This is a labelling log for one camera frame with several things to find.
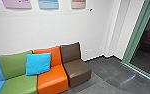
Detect brown sofa seat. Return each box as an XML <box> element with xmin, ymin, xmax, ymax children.
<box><xmin>59</xmin><ymin>41</ymin><xmax>93</xmax><ymax>89</ymax></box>

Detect orange sofa seat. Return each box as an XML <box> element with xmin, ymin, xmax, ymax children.
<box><xmin>33</xmin><ymin>45</ymin><xmax>70</xmax><ymax>94</ymax></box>

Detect blue square cushion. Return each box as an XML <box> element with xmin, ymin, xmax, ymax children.
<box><xmin>25</xmin><ymin>52</ymin><xmax>53</xmax><ymax>77</ymax></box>

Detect green framed glass partition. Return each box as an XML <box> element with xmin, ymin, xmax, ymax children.
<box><xmin>121</xmin><ymin>0</ymin><xmax>150</xmax><ymax>84</ymax></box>

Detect green sofa seat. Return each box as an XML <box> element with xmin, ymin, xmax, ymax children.
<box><xmin>0</xmin><ymin>49</ymin><xmax>39</xmax><ymax>94</ymax></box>

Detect white double wall socket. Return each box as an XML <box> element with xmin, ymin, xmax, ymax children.
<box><xmin>85</xmin><ymin>48</ymin><xmax>91</xmax><ymax>54</ymax></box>

